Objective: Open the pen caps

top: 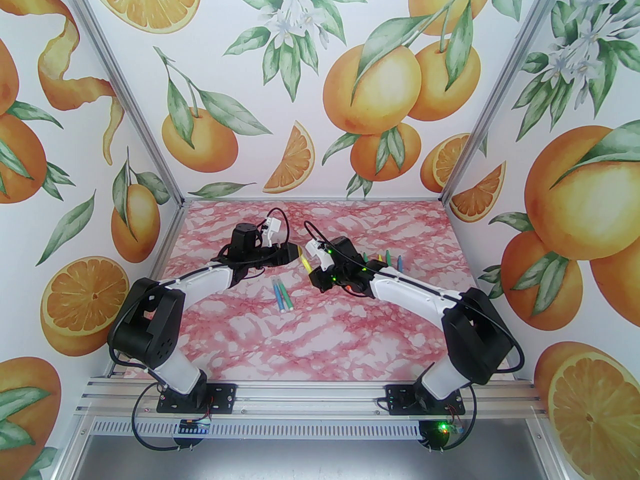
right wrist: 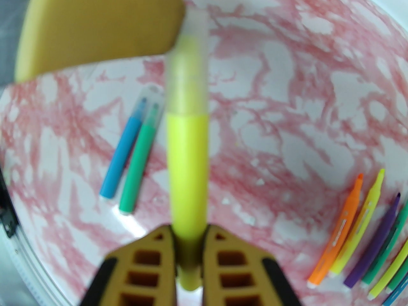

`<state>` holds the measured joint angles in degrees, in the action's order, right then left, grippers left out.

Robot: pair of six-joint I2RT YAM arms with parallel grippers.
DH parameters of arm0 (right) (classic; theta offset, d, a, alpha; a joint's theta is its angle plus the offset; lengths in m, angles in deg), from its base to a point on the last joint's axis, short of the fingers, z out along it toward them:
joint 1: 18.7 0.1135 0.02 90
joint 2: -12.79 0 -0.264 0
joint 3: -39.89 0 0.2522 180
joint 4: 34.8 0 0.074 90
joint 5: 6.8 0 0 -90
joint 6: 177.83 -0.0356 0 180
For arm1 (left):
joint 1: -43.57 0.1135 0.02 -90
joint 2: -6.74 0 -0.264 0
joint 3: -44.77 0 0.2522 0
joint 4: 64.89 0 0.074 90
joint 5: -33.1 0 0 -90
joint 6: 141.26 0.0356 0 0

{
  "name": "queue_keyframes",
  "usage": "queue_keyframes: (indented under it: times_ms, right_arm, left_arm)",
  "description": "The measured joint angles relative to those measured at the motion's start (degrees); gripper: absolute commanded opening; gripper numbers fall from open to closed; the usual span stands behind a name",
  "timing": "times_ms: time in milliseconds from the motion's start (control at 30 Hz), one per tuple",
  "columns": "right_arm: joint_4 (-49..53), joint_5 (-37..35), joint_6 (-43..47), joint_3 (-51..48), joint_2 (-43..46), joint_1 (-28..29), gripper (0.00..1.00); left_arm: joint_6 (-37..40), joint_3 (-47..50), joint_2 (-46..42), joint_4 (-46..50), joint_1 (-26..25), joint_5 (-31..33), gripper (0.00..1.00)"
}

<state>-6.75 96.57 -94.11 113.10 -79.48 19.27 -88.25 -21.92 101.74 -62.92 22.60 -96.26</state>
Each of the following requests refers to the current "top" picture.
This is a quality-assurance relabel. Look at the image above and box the aluminium frame post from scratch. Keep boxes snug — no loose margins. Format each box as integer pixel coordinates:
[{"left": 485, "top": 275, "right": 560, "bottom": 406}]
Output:
[
  {"left": 59, "top": 0, "right": 185, "bottom": 208},
  {"left": 439, "top": 0, "right": 575, "bottom": 205}
]

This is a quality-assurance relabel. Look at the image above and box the pink marbled plate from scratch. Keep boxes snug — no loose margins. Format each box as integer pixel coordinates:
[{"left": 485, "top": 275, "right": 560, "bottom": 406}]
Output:
[{"left": 107, "top": 199, "right": 518, "bottom": 383}]

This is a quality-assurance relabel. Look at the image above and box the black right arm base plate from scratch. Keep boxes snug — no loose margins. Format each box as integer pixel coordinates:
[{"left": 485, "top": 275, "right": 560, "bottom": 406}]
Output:
[{"left": 385, "top": 384, "right": 466, "bottom": 415}]

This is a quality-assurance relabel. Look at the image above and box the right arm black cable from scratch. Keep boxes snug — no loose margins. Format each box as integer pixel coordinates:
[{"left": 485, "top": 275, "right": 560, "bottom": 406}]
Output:
[{"left": 450, "top": 293, "right": 525, "bottom": 374}]

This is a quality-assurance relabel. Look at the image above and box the right base black cable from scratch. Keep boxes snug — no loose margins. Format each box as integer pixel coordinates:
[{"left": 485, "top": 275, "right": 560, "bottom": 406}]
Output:
[{"left": 422, "top": 383, "right": 479, "bottom": 453}]

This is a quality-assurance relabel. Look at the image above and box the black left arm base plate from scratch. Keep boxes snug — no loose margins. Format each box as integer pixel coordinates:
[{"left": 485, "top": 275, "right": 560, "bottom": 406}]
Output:
[{"left": 156, "top": 383, "right": 237, "bottom": 414}]

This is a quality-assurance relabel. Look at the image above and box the left base black cable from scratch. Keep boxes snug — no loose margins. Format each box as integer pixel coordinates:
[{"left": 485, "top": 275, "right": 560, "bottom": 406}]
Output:
[{"left": 130, "top": 385, "right": 211, "bottom": 453}]

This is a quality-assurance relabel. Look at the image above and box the base black cable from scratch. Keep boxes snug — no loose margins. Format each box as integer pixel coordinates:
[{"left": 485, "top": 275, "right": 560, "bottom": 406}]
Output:
[
  {"left": 130, "top": 385, "right": 211, "bottom": 453},
  {"left": 422, "top": 383, "right": 479, "bottom": 453}
]

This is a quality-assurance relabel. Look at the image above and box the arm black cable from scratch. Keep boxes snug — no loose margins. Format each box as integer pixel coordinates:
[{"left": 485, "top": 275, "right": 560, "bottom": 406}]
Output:
[
  {"left": 450, "top": 293, "right": 525, "bottom": 374},
  {"left": 107, "top": 338, "right": 163, "bottom": 384}
]

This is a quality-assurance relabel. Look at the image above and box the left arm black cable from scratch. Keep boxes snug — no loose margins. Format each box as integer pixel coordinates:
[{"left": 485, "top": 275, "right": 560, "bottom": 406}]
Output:
[{"left": 107, "top": 338, "right": 163, "bottom": 384}]

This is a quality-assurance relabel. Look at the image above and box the black round device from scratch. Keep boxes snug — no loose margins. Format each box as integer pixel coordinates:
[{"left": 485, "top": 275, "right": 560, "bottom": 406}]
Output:
[{"left": 419, "top": 419, "right": 451, "bottom": 453}]

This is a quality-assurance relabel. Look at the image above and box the aluminium mounting rail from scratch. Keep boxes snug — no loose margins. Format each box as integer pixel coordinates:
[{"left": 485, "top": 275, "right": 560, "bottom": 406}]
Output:
[{"left": 75, "top": 377, "right": 548, "bottom": 421}]

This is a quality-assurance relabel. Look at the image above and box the perforated metal strip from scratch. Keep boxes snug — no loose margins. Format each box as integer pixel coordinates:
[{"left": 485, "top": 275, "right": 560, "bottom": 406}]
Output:
[{"left": 82, "top": 418, "right": 543, "bottom": 441}]

